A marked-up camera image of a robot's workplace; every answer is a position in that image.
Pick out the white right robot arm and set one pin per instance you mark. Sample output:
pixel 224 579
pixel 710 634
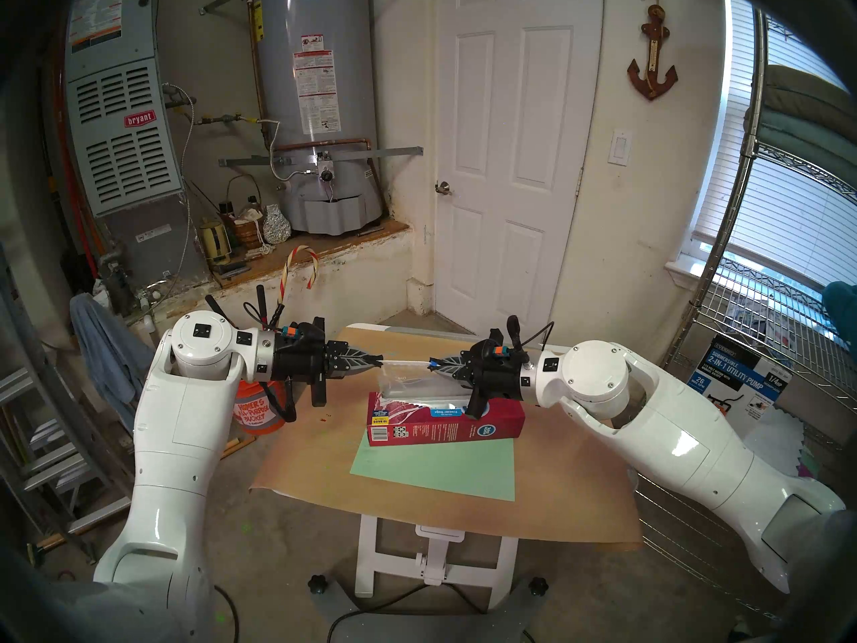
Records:
pixel 669 434

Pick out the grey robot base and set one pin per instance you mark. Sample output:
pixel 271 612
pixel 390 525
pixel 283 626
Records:
pixel 422 625

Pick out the clear ziplock bag blue slider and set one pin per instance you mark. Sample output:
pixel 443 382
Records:
pixel 408 384

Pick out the light green paper sheet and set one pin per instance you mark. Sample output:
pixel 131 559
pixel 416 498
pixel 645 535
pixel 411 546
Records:
pixel 435 471

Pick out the red freezer bag box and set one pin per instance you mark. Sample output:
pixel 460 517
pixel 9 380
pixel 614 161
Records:
pixel 435 431

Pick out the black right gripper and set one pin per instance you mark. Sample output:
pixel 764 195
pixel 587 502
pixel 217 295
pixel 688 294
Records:
pixel 499 377

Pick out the yellow green canister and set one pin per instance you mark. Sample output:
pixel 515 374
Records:
pixel 215 242

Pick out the grey bryant furnace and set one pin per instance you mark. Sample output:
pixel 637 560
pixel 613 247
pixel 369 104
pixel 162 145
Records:
pixel 127 159

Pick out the striped candy cane decoration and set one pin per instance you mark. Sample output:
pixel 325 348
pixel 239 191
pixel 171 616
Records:
pixel 286 273

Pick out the black star knob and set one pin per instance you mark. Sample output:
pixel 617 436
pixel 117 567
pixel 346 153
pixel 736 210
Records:
pixel 537 587
pixel 318 585

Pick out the rusty anchor wall thermometer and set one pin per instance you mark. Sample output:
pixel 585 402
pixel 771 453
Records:
pixel 651 84

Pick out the blue cloth rag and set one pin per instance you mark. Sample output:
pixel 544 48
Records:
pixel 107 353

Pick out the white window blinds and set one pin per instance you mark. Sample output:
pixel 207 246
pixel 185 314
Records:
pixel 797 206

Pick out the foil wrapped object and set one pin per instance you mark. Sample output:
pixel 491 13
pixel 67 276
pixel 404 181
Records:
pixel 276 226

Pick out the teal fabric object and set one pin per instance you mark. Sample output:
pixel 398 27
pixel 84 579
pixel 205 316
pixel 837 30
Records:
pixel 843 313

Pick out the olive seat cushion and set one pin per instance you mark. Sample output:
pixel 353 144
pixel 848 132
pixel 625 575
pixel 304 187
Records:
pixel 810 92

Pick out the grey water heater tank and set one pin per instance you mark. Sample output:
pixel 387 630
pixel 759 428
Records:
pixel 348 79

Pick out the utility pump cardboard box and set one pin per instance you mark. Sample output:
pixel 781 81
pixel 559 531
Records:
pixel 736 380

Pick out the pale green seat cushion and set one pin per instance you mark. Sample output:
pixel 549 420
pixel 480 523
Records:
pixel 797 143

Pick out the white zigzag edged paper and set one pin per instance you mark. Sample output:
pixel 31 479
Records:
pixel 776 434

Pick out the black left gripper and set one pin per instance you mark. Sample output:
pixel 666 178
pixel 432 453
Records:
pixel 298 357

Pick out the white light switch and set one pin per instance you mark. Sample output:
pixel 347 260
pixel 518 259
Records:
pixel 620 147

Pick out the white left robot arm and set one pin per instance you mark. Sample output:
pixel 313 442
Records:
pixel 181 434

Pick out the orange plastic bucket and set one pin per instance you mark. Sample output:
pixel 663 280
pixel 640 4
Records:
pixel 258 414

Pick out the aluminium ladder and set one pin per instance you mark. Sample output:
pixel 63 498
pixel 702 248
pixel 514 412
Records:
pixel 47 461

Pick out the raised wood topped platform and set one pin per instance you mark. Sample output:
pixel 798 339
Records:
pixel 355 266

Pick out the white folding table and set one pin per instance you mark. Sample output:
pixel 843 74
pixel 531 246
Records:
pixel 435 554

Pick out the white panel door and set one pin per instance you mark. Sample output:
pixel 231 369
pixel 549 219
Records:
pixel 515 246

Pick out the wooden stick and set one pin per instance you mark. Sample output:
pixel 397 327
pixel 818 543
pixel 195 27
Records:
pixel 238 445

